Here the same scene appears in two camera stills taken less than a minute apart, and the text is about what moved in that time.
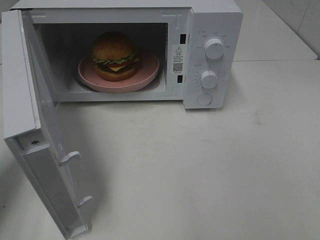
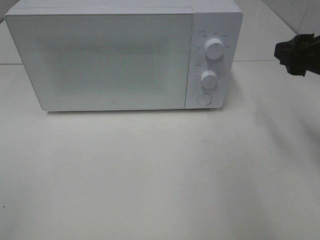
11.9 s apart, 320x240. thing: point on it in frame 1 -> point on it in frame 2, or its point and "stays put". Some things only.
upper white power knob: x=214 y=48 stays put
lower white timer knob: x=208 y=79 stays put
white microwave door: x=31 y=128 -> x=93 y=61
